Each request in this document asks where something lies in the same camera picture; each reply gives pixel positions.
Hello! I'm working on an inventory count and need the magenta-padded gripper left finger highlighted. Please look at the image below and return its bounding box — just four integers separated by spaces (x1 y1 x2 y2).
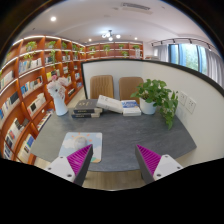
44 143 94 187

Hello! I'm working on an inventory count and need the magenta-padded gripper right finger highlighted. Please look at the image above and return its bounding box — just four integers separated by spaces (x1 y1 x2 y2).
134 144 184 185

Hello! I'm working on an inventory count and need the pastel sun-print mouse pad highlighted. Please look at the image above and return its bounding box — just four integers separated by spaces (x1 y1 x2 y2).
58 131 103 164

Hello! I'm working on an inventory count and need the dark hardcover book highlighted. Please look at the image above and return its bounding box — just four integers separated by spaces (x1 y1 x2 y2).
70 111 101 119
73 98 104 115

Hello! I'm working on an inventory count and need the white vase with pink flowers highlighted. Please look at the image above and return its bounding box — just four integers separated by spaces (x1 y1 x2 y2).
46 75 72 117

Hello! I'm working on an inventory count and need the blue and white book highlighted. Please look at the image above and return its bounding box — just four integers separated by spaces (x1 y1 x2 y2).
120 99 142 117

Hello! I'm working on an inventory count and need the green plant in white pot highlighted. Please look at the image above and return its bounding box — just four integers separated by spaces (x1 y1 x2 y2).
130 78 179 130

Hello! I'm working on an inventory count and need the thick white book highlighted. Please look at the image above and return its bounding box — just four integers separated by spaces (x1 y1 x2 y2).
95 94 124 114

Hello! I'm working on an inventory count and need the tan upholstered chair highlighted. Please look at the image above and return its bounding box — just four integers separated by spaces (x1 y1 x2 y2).
89 74 115 100
118 76 144 102

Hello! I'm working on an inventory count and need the orange wooden bookshelf unit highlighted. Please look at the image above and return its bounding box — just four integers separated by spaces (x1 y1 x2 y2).
0 34 144 166

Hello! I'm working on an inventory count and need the window with curtains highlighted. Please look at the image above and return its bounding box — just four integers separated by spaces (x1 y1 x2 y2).
151 38 224 88

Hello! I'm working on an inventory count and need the ceiling light cluster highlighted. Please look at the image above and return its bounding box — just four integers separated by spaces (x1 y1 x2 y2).
101 29 122 42

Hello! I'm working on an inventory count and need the ceiling air vent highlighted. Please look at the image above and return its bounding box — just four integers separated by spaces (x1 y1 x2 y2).
120 2 153 14

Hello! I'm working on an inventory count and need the white wall socket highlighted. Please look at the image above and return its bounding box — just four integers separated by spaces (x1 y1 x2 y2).
178 91 188 106
185 96 197 114

